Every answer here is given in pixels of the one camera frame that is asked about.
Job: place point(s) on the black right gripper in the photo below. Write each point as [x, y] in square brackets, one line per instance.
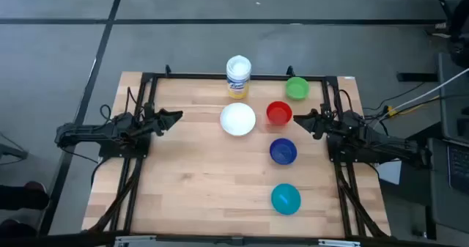
[322, 124]

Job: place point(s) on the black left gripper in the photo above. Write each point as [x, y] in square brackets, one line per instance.
[153, 120]

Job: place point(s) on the small red plastic bowl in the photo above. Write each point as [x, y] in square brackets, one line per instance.
[279, 113]

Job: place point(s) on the small green plastic bowl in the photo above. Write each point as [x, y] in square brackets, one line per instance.
[297, 88]

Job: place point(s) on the small dark blue plastic bowl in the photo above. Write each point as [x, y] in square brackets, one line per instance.
[283, 151]

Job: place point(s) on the small teal plastic bowl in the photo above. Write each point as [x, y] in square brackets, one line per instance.
[286, 199]

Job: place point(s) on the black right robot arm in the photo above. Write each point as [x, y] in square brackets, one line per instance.
[381, 142]

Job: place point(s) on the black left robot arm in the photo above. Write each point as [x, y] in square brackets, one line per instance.
[88, 131]

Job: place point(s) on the large white bowl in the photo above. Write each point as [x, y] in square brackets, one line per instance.
[237, 118]

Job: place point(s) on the yellow white wipes canister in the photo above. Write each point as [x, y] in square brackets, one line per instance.
[238, 76]

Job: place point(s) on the black floor stand leg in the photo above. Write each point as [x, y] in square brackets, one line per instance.
[417, 77]

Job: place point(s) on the black keyboard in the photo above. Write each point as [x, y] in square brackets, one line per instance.
[458, 168]

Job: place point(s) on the grey side desk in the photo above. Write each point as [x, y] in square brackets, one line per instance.
[445, 210]

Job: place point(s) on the person's shoe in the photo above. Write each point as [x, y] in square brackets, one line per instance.
[16, 228]
[27, 195]

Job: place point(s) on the black aluminium table frame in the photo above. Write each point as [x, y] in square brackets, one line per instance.
[183, 75]

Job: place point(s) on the silver metal bracket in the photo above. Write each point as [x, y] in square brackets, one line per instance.
[339, 243]
[133, 240]

